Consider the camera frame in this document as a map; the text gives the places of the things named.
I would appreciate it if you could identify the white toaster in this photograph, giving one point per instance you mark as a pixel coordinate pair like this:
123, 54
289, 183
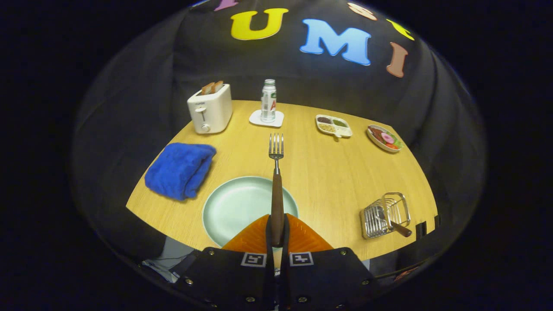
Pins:
214, 112

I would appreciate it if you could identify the pale green plate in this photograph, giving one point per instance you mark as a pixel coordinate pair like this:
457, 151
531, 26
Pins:
237, 207

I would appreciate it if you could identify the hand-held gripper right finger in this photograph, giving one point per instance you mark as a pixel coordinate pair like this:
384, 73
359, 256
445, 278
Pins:
286, 250

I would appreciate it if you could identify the small plastic drink bottle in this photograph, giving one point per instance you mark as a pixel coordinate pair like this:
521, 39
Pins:
268, 103

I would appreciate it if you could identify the white plate of food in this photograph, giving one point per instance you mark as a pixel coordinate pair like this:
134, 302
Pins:
384, 138

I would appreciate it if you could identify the brown toast slice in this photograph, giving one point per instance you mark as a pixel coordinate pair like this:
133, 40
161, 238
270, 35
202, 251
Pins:
208, 88
217, 86

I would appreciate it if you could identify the blue folded towel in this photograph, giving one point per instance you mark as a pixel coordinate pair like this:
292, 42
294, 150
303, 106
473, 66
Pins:
181, 168

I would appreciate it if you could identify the black table clamp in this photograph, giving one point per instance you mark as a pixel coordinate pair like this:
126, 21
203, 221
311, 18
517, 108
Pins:
436, 221
421, 230

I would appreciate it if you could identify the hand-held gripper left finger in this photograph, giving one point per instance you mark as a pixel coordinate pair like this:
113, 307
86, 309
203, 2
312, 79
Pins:
270, 250

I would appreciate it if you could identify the white square coaster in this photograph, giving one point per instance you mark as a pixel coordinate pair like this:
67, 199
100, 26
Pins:
255, 119

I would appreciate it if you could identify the white divided snack tray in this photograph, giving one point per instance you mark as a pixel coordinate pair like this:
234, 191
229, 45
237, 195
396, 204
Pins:
332, 125

